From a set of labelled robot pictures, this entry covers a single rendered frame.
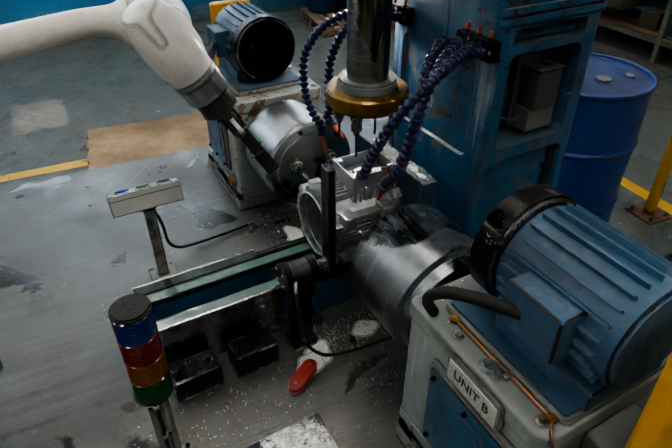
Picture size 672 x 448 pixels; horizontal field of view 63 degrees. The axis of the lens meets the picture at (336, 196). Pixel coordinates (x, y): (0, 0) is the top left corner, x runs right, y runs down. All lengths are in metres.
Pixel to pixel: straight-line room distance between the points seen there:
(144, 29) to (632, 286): 0.82
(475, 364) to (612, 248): 0.25
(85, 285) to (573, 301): 1.23
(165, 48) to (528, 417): 0.80
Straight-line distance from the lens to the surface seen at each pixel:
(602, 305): 0.72
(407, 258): 1.01
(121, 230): 1.76
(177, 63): 1.03
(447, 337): 0.86
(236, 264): 1.35
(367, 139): 1.38
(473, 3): 1.18
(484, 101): 1.18
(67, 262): 1.70
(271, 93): 1.62
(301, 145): 1.43
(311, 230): 1.37
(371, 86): 1.14
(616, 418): 0.90
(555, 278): 0.75
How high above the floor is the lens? 1.78
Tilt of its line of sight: 33 degrees down
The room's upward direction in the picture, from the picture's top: straight up
